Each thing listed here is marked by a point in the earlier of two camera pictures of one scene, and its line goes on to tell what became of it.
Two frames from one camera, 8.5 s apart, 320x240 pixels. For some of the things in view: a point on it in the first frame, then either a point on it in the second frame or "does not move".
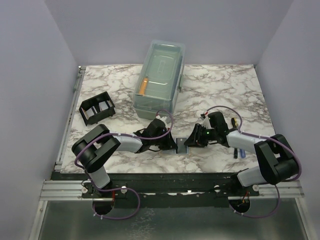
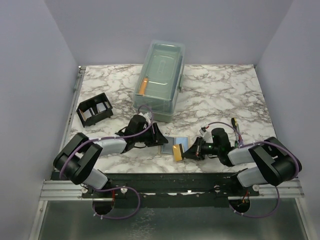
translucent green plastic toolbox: (160, 79) does not move
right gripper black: (195, 139) to (195, 151)
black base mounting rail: (171, 189) does not move
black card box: (96, 109) does not move
